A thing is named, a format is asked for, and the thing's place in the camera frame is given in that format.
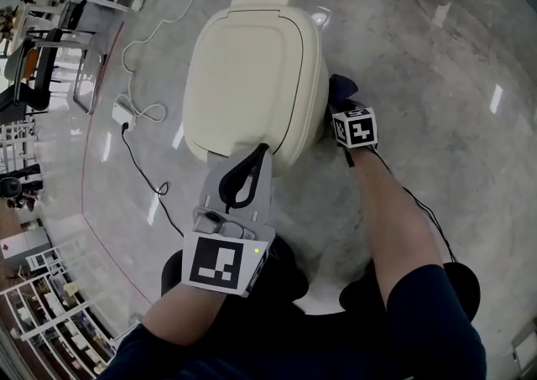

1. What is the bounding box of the person's right forearm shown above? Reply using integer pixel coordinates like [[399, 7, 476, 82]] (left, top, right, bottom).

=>
[[353, 144, 445, 300]]

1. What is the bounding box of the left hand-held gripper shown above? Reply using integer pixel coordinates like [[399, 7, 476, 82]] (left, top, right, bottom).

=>
[[180, 142, 276, 298]]

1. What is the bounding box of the white cabinet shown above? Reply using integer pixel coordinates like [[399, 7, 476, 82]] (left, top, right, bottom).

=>
[[508, 322, 537, 380]]

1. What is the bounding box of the black chrome-framed chair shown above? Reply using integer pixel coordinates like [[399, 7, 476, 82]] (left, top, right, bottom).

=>
[[15, 0, 107, 116]]

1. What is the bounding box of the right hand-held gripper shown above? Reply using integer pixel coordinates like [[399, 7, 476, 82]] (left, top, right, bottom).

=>
[[330, 106, 379, 149]]

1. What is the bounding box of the cream lidded trash bin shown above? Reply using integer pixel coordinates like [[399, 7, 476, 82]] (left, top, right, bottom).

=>
[[182, 0, 331, 179]]

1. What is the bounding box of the person's left forearm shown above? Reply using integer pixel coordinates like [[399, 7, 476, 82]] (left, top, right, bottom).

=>
[[141, 282, 253, 346]]

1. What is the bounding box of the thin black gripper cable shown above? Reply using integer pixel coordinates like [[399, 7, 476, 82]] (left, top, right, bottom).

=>
[[342, 146, 463, 265]]

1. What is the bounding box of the low white shelf unit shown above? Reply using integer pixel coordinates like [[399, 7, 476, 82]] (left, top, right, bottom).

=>
[[0, 238, 119, 377]]

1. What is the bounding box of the black power cable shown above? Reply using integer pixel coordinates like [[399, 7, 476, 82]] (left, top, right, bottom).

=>
[[121, 123, 186, 238]]

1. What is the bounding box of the white power strip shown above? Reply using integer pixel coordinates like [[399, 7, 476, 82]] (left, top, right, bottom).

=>
[[112, 101, 138, 133]]

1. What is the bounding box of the dark blue cloth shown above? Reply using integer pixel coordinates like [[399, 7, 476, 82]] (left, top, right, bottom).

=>
[[326, 72, 360, 114]]

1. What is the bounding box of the person's dark blue shirt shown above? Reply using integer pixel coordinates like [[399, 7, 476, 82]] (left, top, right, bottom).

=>
[[95, 263, 488, 380]]

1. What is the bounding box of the black equipment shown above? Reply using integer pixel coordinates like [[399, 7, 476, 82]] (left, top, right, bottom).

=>
[[0, 163, 44, 212]]

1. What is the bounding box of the white power cable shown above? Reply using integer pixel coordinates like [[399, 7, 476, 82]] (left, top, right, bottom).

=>
[[121, 0, 211, 124]]

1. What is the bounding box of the small black chair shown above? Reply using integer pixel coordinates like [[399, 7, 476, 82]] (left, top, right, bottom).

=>
[[0, 83, 27, 116]]

